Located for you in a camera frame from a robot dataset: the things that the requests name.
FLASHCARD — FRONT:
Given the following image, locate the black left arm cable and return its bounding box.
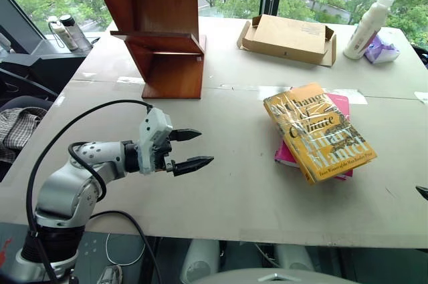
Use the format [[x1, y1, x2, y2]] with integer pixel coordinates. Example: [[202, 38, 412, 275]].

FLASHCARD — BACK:
[[25, 99, 155, 284]]

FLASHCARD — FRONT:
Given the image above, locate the clear bottle with black cap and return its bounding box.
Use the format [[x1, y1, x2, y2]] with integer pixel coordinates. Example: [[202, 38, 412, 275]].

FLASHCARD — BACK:
[[59, 14, 92, 51]]

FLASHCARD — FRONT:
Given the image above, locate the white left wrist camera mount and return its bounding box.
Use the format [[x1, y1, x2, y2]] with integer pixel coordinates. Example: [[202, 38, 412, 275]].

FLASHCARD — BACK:
[[138, 107, 174, 175]]

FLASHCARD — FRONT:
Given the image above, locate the checked cloth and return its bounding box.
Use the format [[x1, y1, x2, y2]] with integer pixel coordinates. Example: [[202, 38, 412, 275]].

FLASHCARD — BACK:
[[0, 106, 47, 164]]

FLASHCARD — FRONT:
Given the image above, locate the wooden book stand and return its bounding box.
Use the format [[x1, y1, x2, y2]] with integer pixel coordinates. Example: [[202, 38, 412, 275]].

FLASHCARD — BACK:
[[86, 0, 214, 100]]

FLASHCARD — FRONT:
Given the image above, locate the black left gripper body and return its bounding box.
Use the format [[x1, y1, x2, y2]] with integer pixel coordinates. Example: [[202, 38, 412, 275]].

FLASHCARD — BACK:
[[153, 130, 177, 173]]

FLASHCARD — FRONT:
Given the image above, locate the yellow hardcover book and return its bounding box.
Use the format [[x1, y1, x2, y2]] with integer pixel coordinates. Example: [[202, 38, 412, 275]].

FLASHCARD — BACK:
[[263, 82, 378, 186]]

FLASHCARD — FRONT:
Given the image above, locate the grey curved robot torso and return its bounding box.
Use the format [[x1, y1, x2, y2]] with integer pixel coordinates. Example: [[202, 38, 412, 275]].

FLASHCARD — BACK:
[[190, 269, 360, 284]]

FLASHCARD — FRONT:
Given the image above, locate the white rounded shell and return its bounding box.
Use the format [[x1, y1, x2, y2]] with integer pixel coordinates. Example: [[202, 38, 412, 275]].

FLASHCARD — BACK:
[[180, 239, 221, 283], [274, 243, 315, 273]]

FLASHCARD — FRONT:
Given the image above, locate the pink book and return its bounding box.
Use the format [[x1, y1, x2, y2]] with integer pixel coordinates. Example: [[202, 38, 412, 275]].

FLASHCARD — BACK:
[[274, 92, 354, 182]]

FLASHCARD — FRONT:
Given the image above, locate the thin white cable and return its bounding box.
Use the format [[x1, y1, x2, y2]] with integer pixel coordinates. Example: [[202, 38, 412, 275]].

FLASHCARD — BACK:
[[105, 233, 146, 267]]

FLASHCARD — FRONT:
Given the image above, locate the purple tissue pack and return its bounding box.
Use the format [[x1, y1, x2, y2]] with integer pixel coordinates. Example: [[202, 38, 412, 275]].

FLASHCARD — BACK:
[[363, 35, 401, 64]]

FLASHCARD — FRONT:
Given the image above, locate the black office chair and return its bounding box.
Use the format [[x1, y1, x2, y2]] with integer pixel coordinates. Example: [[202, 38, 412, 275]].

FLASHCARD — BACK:
[[0, 66, 64, 111]]

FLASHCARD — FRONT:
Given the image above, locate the clear bottle with white cap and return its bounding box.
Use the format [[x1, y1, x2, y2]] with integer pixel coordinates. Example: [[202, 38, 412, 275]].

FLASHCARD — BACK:
[[47, 15, 73, 51]]

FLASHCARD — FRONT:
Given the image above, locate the open brown cardboard box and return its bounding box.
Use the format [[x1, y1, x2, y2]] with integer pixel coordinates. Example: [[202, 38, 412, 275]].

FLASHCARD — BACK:
[[237, 13, 338, 67]]

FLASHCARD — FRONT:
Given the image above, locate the black cable under table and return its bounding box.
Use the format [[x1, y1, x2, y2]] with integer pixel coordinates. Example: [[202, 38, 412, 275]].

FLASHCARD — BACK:
[[88, 210, 163, 284]]

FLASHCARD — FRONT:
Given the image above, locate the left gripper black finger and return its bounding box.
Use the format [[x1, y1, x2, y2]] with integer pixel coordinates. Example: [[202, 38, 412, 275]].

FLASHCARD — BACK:
[[171, 128, 203, 142], [173, 155, 215, 177]]

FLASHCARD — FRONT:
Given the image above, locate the white plastic bottle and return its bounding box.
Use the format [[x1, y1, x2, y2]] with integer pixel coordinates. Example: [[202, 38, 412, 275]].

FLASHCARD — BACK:
[[342, 0, 396, 59]]

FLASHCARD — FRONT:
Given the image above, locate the grey sneaker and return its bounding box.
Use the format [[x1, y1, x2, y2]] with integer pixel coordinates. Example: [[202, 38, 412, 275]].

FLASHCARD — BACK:
[[98, 265, 124, 284]]

